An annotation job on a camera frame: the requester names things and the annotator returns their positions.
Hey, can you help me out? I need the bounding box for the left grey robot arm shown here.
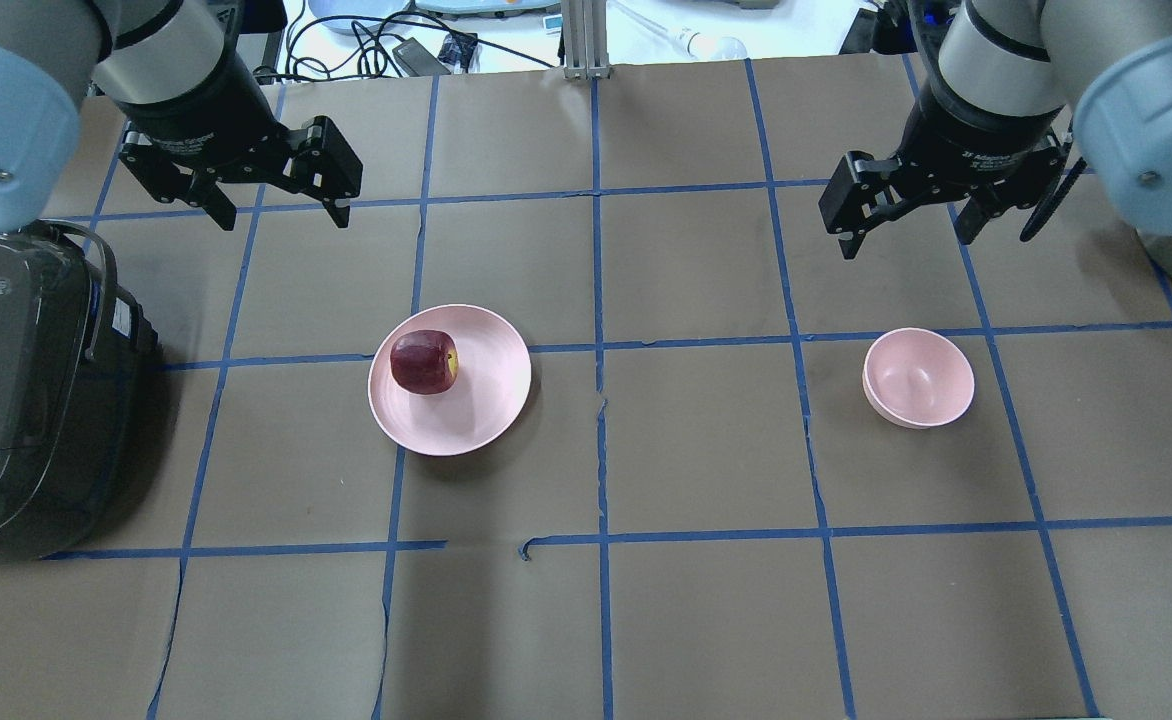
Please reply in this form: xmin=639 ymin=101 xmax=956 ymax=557
xmin=0 ymin=1 xmax=363 ymax=233

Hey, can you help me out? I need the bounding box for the pink bowl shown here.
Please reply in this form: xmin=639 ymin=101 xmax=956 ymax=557
xmin=861 ymin=327 xmax=976 ymax=430

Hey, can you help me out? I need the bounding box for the black power adapter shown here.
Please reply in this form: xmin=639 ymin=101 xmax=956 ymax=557
xmin=391 ymin=38 xmax=452 ymax=77

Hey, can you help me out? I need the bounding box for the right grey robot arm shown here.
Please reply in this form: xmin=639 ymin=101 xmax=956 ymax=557
xmin=818 ymin=1 xmax=1172 ymax=260

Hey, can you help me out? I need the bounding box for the light bulb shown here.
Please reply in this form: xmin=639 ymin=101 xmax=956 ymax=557
xmin=676 ymin=28 xmax=749 ymax=61

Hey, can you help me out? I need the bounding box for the light blue plate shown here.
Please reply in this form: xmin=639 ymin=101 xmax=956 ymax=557
xmin=307 ymin=0 xmax=413 ymax=38

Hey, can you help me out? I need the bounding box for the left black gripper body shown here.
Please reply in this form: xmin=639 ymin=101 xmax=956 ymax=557
xmin=118 ymin=60 xmax=363 ymax=201

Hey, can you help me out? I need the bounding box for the red apple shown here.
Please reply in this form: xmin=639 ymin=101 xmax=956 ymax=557
xmin=390 ymin=330 xmax=461 ymax=395

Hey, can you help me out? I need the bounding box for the aluminium frame post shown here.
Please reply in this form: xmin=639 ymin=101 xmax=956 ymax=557
xmin=560 ymin=0 xmax=612 ymax=81

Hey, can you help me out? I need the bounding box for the dark grey rice cooker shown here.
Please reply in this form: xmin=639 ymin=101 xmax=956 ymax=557
xmin=0 ymin=220 xmax=158 ymax=564

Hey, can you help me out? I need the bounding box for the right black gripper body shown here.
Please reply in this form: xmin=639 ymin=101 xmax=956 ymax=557
xmin=818 ymin=84 xmax=1072 ymax=236

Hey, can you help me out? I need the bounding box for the pink round plate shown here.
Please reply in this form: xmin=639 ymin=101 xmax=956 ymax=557
xmin=366 ymin=304 xmax=532 ymax=457

